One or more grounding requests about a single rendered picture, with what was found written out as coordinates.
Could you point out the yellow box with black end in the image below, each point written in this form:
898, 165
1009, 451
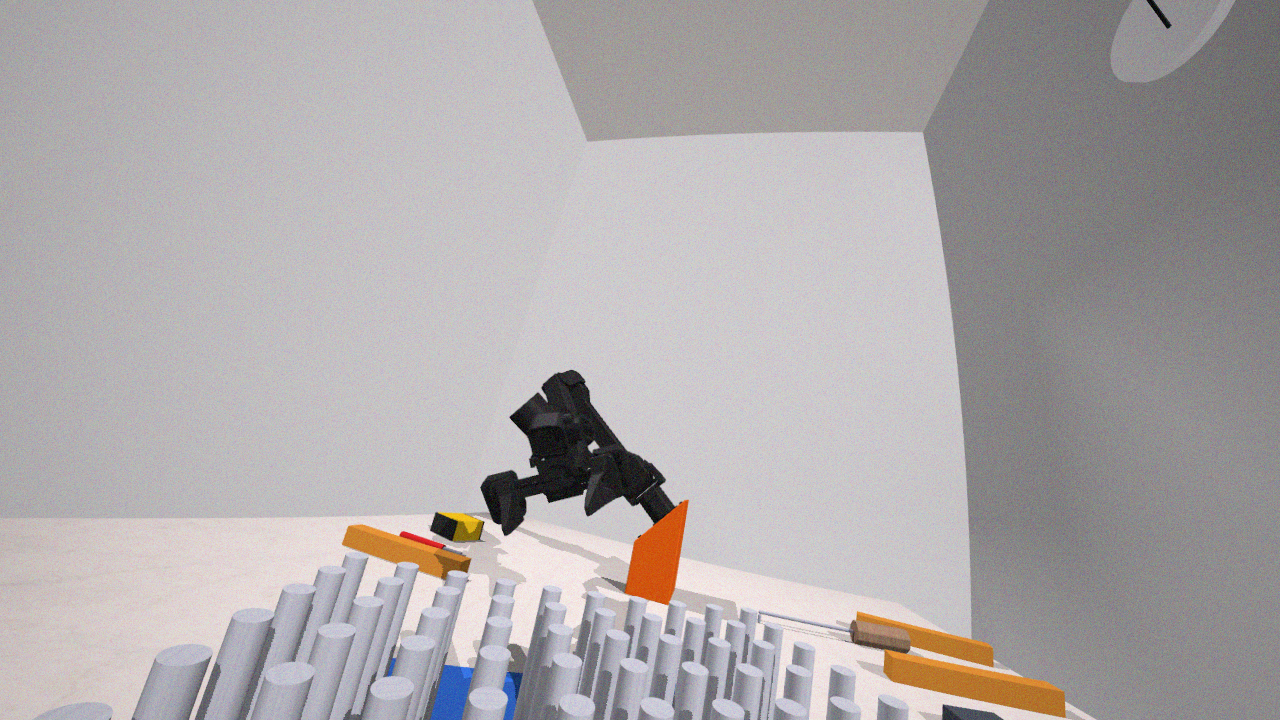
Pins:
457, 527

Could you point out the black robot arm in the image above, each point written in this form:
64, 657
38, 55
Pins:
569, 418

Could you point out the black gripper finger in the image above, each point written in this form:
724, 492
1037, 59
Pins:
506, 505
602, 492

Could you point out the wooden-handled tool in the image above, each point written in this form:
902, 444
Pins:
863, 633

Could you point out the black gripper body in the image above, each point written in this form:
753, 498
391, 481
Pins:
558, 478

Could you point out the blue flat strip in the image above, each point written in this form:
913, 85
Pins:
453, 689

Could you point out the orange flat bar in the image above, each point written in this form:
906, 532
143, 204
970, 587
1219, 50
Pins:
1003, 689
431, 560
938, 642

